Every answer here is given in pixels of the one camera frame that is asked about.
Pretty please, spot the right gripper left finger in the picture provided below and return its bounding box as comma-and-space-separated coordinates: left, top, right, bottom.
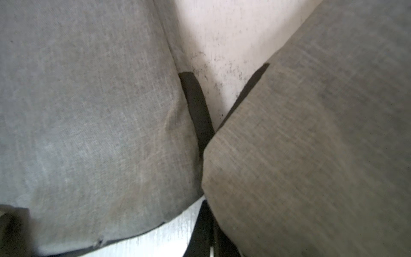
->
183, 200, 213, 257

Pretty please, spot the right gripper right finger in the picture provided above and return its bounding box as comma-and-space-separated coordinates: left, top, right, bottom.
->
213, 221, 241, 257

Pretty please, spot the grey laptop bag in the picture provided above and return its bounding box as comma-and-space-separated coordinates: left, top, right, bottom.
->
202, 1, 411, 257
1, 1, 214, 257

